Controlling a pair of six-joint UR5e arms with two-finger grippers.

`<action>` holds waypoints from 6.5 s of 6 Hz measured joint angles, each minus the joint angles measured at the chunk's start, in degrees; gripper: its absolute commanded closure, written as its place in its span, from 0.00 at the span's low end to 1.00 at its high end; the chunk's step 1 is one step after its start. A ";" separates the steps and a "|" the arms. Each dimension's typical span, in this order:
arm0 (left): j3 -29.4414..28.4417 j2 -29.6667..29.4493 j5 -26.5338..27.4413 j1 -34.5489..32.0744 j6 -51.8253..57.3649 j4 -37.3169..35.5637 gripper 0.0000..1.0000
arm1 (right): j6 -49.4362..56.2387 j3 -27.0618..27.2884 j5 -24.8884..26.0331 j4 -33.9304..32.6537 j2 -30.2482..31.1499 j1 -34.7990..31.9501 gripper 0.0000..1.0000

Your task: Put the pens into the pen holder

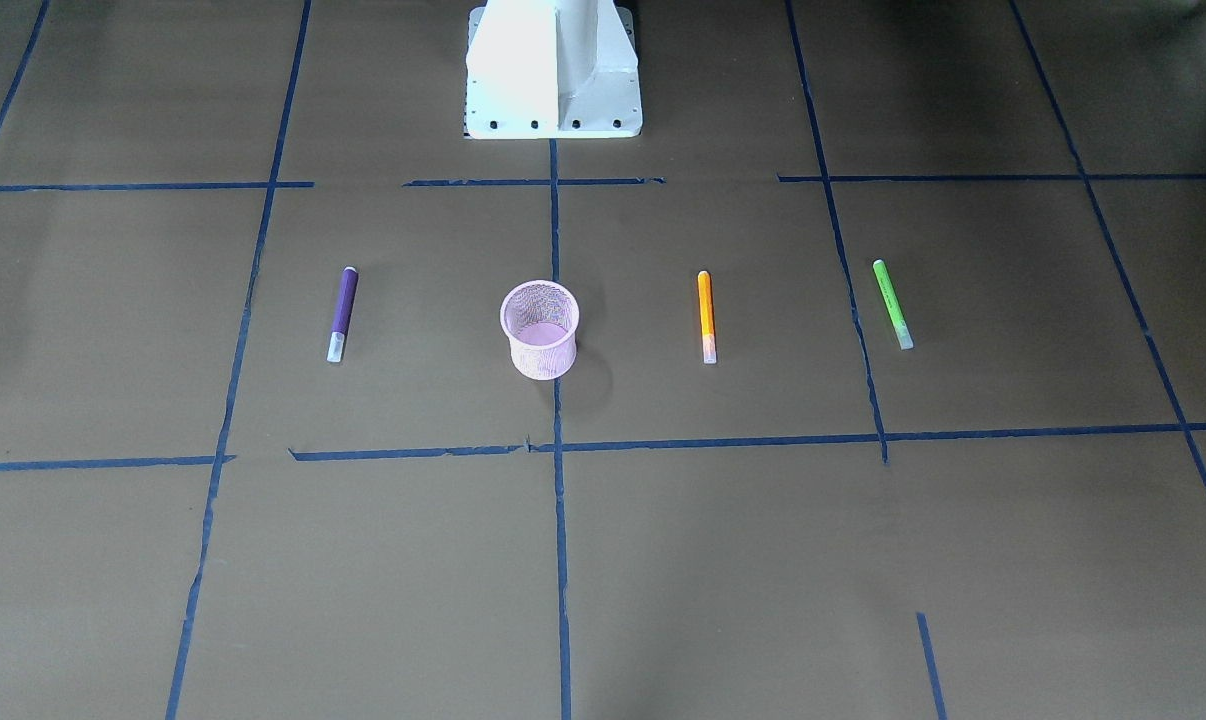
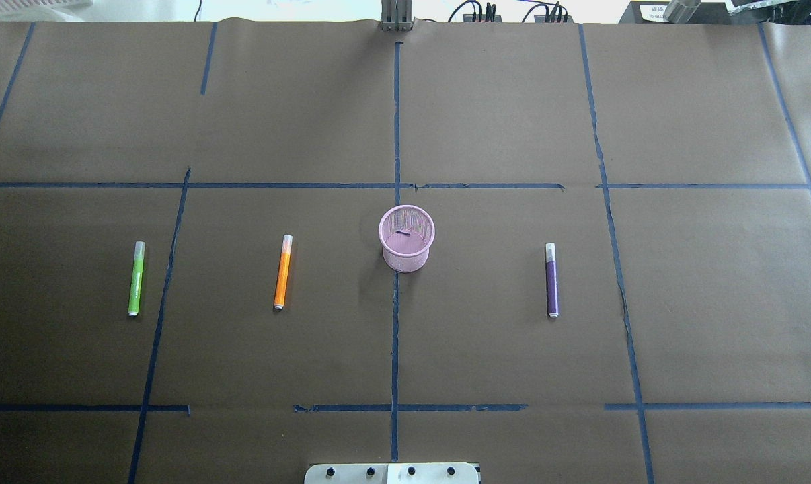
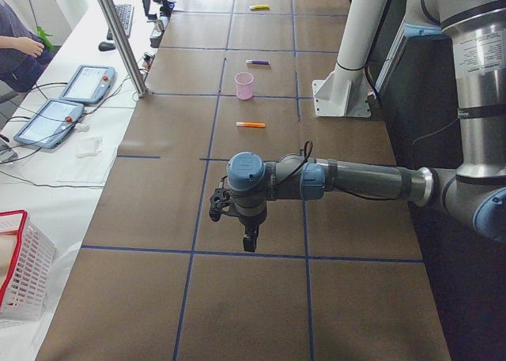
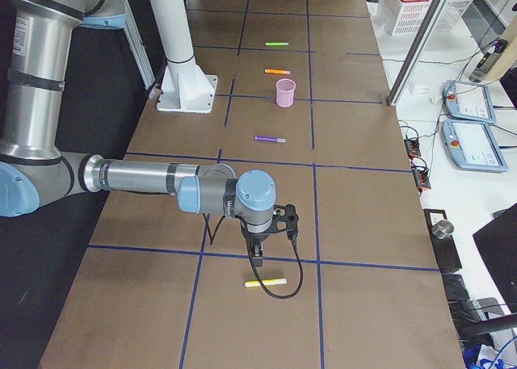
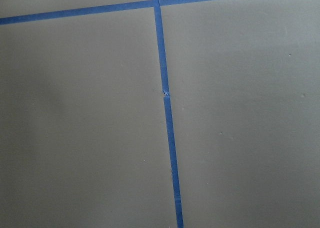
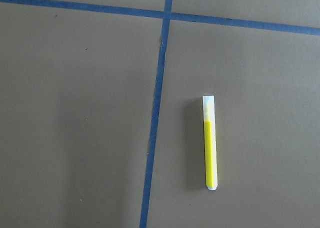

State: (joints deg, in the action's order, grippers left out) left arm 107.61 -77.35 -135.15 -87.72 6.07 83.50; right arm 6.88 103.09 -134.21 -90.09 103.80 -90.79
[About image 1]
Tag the green highlighter pen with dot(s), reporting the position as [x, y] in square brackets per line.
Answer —
[893, 307]

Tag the pink mesh pen holder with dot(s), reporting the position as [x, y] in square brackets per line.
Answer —
[540, 320]

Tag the orange highlighter pen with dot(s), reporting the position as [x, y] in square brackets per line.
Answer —
[707, 323]

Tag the purple highlighter pen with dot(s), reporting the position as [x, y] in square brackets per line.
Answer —
[342, 314]

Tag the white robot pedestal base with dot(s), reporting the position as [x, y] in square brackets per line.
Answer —
[552, 69]

